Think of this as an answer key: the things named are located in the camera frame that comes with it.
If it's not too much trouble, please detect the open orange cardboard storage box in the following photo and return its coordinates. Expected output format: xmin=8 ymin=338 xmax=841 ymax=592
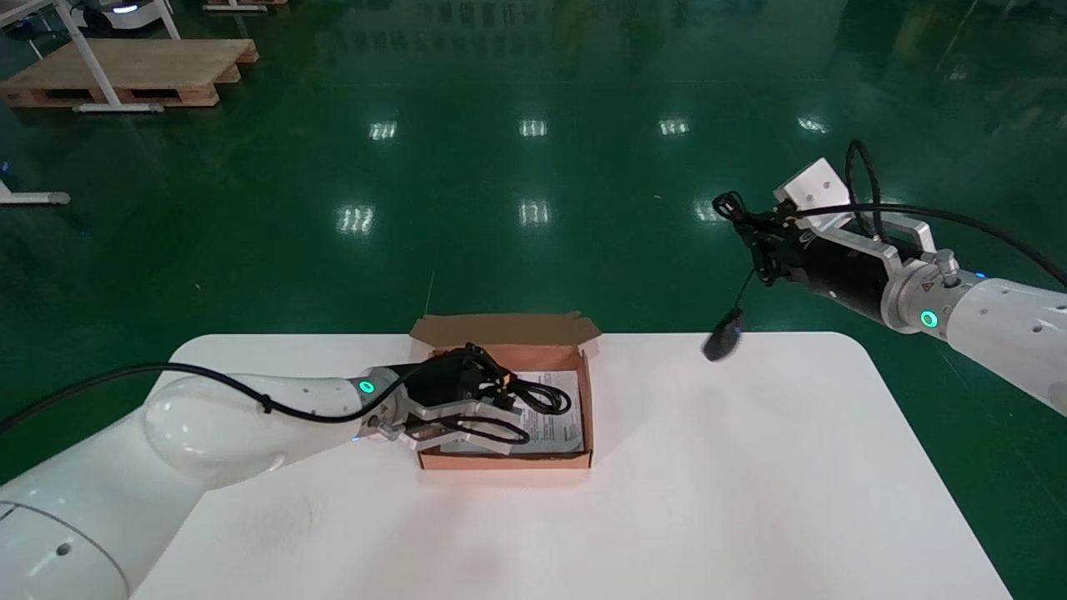
xmin=409 ymin=312 xmax=603 ymax=472

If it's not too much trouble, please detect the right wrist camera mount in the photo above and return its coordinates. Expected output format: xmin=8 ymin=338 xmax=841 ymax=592
xmin=774 ymin=157 xmax=939 ymax=268

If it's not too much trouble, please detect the black wired mouse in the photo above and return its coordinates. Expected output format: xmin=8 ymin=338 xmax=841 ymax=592
xmin=703 ymin=192 xmax=764 ymax=362

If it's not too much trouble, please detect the large wooden pallet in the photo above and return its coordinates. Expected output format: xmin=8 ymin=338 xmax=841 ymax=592
xmin=0 ymin=39 xmax=260 ymax=110

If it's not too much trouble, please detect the black power cable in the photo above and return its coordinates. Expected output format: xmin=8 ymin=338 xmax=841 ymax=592
xmin=417 ymin=367 xmax=574 ymax=447

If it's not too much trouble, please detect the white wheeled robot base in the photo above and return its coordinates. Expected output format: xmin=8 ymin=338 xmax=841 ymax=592
xmin=71 ymin=0 xmax=168 ymax=32

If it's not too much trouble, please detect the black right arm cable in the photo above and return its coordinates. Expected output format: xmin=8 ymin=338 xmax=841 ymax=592
xmin=792 ymin=140 xmax=1067 ymax=288

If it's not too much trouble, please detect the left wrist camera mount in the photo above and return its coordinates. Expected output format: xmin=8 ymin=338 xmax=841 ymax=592
xmin=358 ymin=392 xmax=534 ymax=457

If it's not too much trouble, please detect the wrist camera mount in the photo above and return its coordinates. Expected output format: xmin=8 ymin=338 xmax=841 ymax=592
xmin=774 ymin=157 xmax=939 ymax=268
xmin=358 ymin=392 xmax=534 ymax=457

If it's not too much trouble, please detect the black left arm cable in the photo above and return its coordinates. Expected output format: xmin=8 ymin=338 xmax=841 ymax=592
xmin=0 ymin=364 xmax=418 ymax=434

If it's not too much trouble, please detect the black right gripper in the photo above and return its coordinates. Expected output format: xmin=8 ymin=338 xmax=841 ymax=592
xmin=734 ymin=208 xmax=897 ymax=324

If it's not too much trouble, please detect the white table frame leg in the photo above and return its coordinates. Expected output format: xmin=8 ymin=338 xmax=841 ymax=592
xmin=0 ymin=0 xmax=182 ymax=206

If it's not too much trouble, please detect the printed paper instruction sheet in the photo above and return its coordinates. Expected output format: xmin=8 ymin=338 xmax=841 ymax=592
xmin=439 ymin=370 xmax=585 ymax=456

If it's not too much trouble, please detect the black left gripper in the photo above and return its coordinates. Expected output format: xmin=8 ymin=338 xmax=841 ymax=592
xmin=398 ymin=343 xmax=522 ymax=415

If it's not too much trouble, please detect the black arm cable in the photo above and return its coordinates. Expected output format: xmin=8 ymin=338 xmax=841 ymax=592
xmin=792 ymin=140 xmax=1067 ymax=288
xmin=0 ymin=364 xmax=418 ymax=434

